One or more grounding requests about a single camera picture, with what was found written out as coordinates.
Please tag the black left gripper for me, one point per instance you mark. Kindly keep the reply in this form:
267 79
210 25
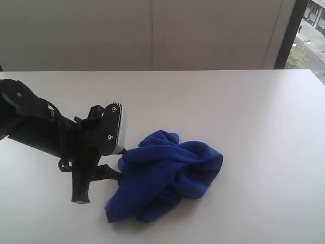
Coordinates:
85 156

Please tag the blue towel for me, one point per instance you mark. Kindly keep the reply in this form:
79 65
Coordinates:
159 174

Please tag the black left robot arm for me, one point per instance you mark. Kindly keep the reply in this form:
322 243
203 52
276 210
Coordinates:
36 122

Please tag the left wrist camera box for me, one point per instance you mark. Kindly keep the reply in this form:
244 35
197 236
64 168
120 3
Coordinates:
112 130

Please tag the dark window frame post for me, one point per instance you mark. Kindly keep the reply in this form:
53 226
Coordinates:
290 33

